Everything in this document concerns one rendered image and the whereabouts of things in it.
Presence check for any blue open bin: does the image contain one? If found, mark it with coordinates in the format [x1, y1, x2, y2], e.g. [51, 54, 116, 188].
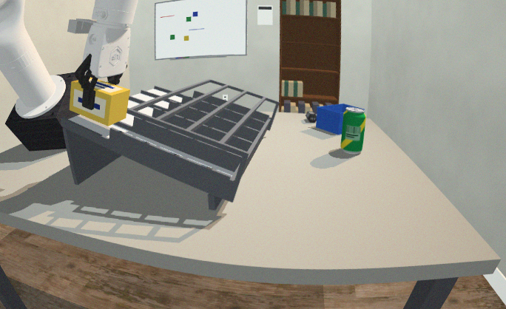
[317, 103, 355, 135]

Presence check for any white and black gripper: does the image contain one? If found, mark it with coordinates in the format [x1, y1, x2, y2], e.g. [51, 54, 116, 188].
[75, 22, 130, 110]

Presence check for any green drink can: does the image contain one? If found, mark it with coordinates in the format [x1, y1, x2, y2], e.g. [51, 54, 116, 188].
[340, 107, 366, 155]

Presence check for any yellow butter carton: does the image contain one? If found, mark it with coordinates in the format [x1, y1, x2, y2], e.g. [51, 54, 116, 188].
[70, 80, 130, 126]

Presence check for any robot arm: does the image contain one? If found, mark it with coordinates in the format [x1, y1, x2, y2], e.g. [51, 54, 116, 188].
[0, 0, 138, 118]

